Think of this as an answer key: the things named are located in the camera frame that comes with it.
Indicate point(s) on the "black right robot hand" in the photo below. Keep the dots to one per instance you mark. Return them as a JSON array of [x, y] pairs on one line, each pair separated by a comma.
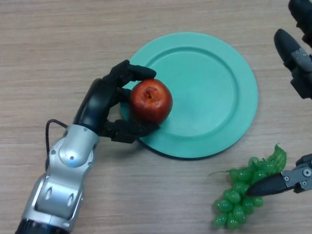
[[290, 53]]

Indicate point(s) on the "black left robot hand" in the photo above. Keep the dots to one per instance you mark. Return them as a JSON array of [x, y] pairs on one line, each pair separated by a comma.
[[97, 102]]

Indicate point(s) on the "red apple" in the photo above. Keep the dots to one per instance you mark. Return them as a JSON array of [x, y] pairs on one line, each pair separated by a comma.
[[152, 102]]

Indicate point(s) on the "green round plate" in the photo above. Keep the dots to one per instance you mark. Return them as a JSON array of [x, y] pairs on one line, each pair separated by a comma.
[[204, 102]]

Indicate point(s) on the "green grape bunch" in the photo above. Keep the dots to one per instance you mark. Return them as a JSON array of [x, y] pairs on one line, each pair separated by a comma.
[[234, 209]]

